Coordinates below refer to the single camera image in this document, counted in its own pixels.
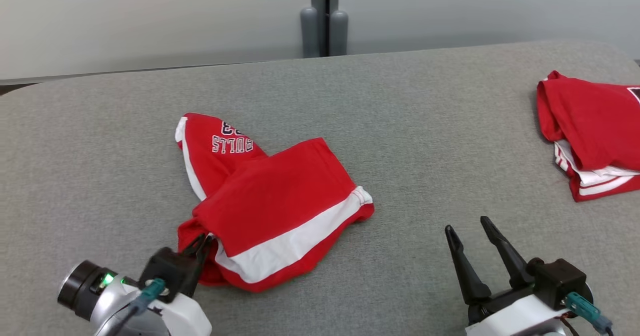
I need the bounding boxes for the teal plug camera cable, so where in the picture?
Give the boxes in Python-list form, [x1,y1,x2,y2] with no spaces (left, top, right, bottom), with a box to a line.
[102,278,167,336]
[564,292,615,336]

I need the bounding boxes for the grey cylindrical post foot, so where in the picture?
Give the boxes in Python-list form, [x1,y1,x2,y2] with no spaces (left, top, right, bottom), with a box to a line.
[300,7,320,59]
[329,10,349,56]

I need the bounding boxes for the teal plug left camera cable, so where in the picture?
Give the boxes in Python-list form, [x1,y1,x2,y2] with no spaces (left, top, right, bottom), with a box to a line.
[102,278,167,336]

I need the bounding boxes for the red garment with white trim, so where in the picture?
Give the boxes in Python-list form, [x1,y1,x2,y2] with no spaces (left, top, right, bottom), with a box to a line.
[536,71,640,202]

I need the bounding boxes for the red and white Bulls shorts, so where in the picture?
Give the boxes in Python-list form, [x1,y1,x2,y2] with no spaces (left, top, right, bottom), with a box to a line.
[174,113,375,293]

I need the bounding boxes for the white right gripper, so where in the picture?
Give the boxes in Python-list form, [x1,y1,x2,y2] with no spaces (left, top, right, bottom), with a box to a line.
[444,216,596,336]

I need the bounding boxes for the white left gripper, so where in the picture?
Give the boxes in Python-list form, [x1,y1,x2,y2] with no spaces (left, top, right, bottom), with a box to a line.
[92,234,217,336]

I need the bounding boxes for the teal plug right camera cable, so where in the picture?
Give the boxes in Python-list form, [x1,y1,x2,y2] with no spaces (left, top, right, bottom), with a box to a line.
[564,292,615,336]

